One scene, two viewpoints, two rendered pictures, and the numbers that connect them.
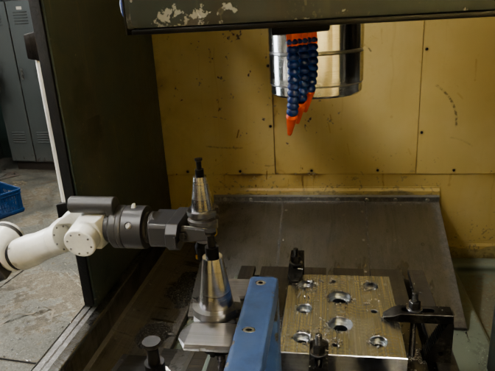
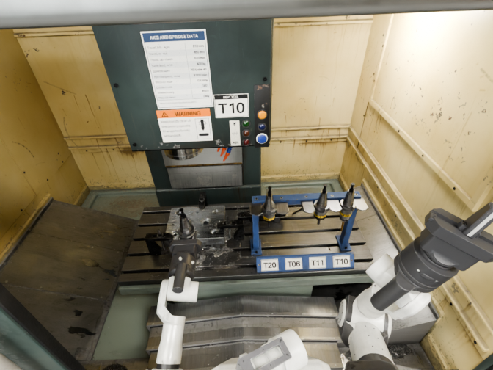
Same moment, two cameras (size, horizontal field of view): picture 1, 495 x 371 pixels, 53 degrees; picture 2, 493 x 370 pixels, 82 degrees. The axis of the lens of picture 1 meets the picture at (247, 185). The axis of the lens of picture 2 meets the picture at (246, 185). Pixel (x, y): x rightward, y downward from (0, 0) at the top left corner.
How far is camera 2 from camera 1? 129 cm
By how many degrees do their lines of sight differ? 86
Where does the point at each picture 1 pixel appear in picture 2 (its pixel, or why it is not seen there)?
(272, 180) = not seen: outside the picture
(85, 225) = (192, 283)
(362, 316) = (201, 215)
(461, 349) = not seen: hidden behind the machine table
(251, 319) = (276, 197)
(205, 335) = (282, 208)
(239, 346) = (289, 198)
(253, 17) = not seen: hidden behind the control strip
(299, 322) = (205, 233)
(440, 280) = (110, 219)
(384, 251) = (81, 234)
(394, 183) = (32, 209)
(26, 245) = (178, 343)
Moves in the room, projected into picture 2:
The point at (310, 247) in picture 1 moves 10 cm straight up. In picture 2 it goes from (58, 271) to (50, 260)
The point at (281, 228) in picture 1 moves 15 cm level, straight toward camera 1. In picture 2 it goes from (26, 288) to (58, 283)
